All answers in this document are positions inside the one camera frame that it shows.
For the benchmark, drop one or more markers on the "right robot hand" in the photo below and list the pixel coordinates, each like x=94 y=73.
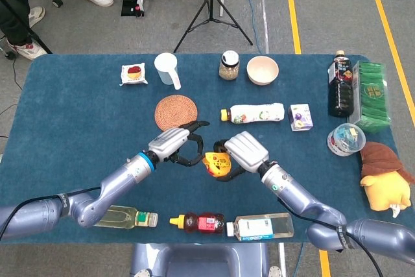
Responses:
x=246 y=150

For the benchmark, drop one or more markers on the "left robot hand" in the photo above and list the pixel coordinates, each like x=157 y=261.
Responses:
x=168 y=144

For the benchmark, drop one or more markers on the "yellow tape measure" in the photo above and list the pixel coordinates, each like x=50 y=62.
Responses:
x=217 y=163

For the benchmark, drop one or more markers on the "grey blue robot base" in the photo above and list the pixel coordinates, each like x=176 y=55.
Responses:
x=201 y=264

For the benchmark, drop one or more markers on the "round woven coaster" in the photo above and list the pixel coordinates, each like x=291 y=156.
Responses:
x=173 y=110

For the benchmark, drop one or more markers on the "white drink bottle yellow cap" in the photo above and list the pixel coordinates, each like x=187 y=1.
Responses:
x=256 y=113

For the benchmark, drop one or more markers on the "small purple carton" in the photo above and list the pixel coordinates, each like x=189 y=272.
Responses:
x=301 y=117

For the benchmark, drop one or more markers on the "clear square bottle blue label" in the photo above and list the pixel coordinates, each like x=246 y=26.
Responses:
x=262 y=226

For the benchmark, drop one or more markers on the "white snack packet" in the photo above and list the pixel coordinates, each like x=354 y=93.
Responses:
x=133 y=74

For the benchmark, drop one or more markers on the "beige bowl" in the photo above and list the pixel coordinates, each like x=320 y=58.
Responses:
x=262 y=70

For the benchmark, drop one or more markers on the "glass jar black lid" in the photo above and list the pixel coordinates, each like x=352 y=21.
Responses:
x=229 y=69

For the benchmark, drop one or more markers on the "pale yellow liquid bottle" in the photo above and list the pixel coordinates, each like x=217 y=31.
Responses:
x=129 y=218

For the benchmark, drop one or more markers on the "bear shaped honey bottle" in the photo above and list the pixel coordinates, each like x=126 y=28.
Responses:
x=201 y=223

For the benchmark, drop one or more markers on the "blue table mat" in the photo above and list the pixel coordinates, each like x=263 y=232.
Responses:
x=81 y=127

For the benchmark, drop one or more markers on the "clear tub of clips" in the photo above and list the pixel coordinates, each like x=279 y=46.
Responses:
x=345 y=140

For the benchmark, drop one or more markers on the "dark soy sauce bottle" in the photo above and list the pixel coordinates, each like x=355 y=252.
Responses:
x=340 y=95

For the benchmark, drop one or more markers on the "clear box green packets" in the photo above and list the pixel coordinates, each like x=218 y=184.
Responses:
x=373 y=95

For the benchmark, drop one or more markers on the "yellow brown plush toy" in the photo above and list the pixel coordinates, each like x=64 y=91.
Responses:
x=386 y=186

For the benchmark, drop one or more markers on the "white sneaker red trim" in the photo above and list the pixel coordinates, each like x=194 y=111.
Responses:
x=27 y=51

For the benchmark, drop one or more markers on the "black stand leg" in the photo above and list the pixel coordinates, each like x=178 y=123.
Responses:
x=32 y=32

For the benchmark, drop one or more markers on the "black trouser leg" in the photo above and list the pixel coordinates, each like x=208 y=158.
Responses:
x=14 y=7

